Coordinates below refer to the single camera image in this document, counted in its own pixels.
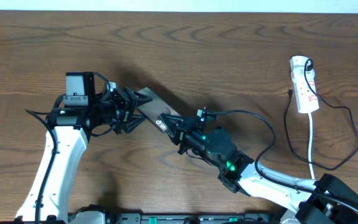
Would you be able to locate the black charger cable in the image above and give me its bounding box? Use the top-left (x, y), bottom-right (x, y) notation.
top-left (283, 58), bottom-right (358, 171)

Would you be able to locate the white power strip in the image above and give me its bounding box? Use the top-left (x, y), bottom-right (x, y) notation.
top-left (290, 55), bottom-right (319, 114)

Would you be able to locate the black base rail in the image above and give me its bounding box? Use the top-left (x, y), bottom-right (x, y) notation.
top-left (69, 213), bottom-right (278, 224)

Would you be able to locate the white power strip cord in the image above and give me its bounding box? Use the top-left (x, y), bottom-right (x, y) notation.
top-left (307, 112), bottom-right (316, 180)

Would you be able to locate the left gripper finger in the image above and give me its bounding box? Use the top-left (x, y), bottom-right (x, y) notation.
top-left (124, 86), bottom-right (152, 108)
top-left (124, 115), bottom-right (146, 134)

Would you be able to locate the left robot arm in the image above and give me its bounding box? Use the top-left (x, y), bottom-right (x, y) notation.
top-left (13, 88), bottom-right (152, 223)

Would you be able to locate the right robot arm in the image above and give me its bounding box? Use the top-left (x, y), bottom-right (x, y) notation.
top-left (159, 111), bottom-right (358, 223)

